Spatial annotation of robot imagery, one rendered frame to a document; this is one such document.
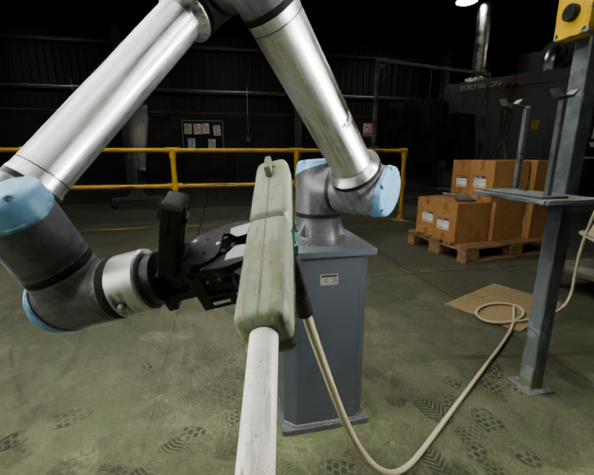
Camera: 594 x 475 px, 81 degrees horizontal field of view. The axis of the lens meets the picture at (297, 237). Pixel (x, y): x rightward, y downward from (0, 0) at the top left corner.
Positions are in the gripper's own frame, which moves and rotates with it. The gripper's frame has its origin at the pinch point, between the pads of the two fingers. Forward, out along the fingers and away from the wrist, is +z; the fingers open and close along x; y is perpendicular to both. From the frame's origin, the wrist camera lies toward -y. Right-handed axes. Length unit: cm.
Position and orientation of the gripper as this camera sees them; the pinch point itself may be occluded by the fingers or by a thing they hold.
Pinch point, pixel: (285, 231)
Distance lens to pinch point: 45.8
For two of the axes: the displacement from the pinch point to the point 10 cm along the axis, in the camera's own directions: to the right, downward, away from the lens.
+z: 9.6, -2.5, -1.3
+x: 0.4, 5.8, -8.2
